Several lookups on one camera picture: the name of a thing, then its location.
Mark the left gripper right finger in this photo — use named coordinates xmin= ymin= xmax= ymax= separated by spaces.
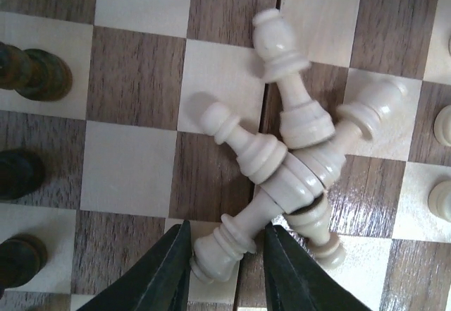
xmin=264 ymin=224 xmax=368 ymax=311

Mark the white bishop lying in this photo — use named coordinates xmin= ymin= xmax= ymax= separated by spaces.
xmin=252 ymin=8 xmax=335 ymax=150

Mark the dark pawn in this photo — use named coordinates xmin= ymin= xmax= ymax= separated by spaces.
xmin=1 ymin=42 xmax=73 ymax=102
xmin=1 ymin=233 xmax=48 ymax=292
xmin=1 ymin=149 xmax=45 ymax=200

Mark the white pawn lying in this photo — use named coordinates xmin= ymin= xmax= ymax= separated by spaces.
xmin=284 ymin=195 xmax=346 ymax=269
xmin=200 ymin=102 xmax=288 ymax=184

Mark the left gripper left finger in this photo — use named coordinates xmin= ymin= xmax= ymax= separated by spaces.
xmin=80 ymin=221 xmax=191 ymax=311

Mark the white queen lying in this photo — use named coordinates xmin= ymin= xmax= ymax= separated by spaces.
xmin=190 ymin=147 xmax=346 ymax=283

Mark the wooden chess board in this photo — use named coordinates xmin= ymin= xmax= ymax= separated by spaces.
xmin=1 ymin=0 xmax=450 ymax=310

